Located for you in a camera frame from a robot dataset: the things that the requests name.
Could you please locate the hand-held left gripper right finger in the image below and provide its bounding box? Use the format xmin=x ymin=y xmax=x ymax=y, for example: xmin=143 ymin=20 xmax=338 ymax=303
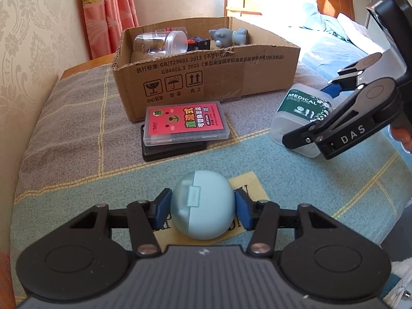
xmin=234 ymin=187 xmax=338 ymax=255

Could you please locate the blue red black cube toy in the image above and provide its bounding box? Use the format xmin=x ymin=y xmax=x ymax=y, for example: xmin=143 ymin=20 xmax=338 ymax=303
xmin=187 ymin=36 xmax=212 ymax=51

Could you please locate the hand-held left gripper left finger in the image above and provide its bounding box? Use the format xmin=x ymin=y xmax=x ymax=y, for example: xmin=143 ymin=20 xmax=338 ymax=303
xmin=69 ymin=188 xmax=174 ymax=255

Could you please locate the wooden bedside cabinet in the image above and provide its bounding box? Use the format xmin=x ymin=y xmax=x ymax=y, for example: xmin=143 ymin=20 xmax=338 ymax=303
xmin=59 ymin=53 xmax=116 ymax=81

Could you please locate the person's right hand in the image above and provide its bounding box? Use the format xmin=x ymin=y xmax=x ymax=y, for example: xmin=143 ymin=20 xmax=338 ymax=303
xmin=390 ymin=128 xmax=412 ymax=153

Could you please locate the flat black box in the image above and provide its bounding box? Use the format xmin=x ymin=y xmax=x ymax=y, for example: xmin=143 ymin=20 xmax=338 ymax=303
xmin=141 ymin=124 xmax=208 ymax=162

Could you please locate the white pillow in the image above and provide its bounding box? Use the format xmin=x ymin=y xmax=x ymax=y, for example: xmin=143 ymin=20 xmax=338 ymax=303
xmin=336 ymin=13 xmax=387 ymax=54

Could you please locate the teal cloth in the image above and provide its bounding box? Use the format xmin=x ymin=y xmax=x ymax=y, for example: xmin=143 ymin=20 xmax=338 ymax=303
xmin=298 ymin=3 xmax=342 ymax=30

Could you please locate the brown cardboard box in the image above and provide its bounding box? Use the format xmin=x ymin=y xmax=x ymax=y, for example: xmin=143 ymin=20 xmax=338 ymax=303
xmin=111 ymin=16 xmax=301 ymax=123

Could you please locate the grey elephant toy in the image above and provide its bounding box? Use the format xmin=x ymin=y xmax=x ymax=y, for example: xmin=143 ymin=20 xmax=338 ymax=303
xmin=209 ymin=28 xmax=248 ymax=47

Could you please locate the white fluffy cloth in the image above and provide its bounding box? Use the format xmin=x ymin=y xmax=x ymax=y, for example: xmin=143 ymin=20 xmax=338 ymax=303
xmin=391 ymin=257 xmax=412 ymax=309

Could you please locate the pink label clear plastic case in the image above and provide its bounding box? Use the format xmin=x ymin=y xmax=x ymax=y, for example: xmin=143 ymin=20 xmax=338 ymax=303
xmin=144 ymin=101 xmax=230 ymax=143

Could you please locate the orange cloth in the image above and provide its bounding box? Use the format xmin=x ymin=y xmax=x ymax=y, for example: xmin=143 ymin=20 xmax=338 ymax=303
xmin=0 ymin=251 xmax=16 ymax=309

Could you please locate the translucent cotton swab container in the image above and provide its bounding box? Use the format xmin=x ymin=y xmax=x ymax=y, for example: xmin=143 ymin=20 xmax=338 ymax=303
xmin=270 ymin=83 xmax=333 ymax=158

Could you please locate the pink patterned curtain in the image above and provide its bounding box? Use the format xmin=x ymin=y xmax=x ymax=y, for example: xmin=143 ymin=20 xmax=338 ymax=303
xmin=77 ymin=0 xmax=140 ymax=60

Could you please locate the clear plastic jar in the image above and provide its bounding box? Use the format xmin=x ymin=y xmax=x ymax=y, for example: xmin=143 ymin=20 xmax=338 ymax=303
xmin=133 ymin=30 xmax=189 ymax=59

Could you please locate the grey and teal plaid blanket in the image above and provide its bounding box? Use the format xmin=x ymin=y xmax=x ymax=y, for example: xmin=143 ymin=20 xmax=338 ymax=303
xmin=10 ymin=61 xmax=412 ymax=297

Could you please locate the light blue earbuds case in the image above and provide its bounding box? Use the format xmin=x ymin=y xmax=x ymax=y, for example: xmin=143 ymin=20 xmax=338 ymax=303
xmin=170 ymin=169 xmax=235 ymax=240

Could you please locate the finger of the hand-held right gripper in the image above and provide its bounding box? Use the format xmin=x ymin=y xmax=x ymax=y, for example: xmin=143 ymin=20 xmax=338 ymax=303
xmin=322 ymin=53 xmax=385 ymax=99
xmin=282 ymin=78 xmax=400 ymax=160

